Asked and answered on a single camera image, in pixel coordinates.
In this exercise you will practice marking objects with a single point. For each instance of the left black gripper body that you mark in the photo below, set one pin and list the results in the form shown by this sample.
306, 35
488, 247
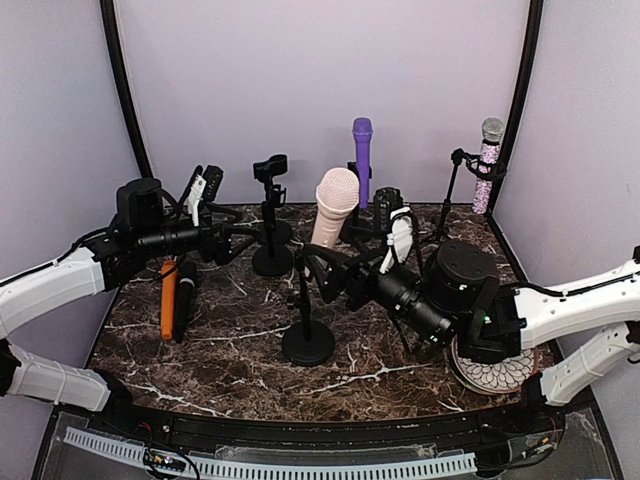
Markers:
210, 250

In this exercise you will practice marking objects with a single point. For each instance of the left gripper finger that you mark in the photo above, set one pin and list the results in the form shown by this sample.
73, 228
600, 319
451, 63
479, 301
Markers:
240, 242
232, 215

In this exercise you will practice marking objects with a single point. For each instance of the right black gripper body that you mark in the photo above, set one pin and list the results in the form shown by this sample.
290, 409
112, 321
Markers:
364, 276

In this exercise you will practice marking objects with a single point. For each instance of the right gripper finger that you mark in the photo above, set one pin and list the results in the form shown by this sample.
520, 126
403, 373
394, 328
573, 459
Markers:
329, 273
313, 253

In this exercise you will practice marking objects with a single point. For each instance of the black microphone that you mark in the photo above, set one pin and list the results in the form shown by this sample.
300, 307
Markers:
186, 284

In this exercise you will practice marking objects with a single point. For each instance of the orange microphone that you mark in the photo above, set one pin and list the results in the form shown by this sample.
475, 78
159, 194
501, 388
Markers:
169, 275

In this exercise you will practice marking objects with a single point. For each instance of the beige pink microphone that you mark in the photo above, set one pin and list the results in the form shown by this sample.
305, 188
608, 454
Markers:
336, 196

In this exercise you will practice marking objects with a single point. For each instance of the black stand of beige microphone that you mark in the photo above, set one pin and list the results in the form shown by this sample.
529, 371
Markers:
307, 342

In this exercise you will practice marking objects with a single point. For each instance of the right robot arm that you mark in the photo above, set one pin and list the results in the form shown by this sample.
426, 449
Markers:
457, 300

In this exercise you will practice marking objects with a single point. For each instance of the black stand of purple microphone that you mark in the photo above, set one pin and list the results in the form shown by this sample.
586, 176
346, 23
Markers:
355, 226

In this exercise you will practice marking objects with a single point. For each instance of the purple microphone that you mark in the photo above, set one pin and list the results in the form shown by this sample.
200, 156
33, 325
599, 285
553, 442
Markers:
362, 131

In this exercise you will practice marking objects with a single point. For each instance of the black tripod mic stand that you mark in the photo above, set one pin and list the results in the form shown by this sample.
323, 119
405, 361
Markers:
459, 157

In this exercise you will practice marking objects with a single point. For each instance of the glitter silver microphone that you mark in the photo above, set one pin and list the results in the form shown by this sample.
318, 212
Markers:
492, 131

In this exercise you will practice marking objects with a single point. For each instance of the flower pattern plate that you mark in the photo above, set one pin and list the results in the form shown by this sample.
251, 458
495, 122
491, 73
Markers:
501, 378

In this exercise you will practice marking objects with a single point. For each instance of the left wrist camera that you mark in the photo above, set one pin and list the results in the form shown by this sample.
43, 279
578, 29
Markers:
202, 189

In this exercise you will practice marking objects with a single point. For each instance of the black front rail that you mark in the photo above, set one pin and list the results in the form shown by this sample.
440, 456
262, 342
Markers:
483, 429

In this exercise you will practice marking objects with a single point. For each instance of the white cable duct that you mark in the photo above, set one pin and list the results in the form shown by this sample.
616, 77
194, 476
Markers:
167, 464

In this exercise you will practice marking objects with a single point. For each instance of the left black frame post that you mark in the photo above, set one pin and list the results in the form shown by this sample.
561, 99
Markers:
123, 87

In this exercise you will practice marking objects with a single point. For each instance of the black frame post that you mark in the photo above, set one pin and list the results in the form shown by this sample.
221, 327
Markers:
123, 87
531, 36

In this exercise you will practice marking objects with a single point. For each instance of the right black frame post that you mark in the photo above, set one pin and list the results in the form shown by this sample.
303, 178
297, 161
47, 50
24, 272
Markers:
531, 36

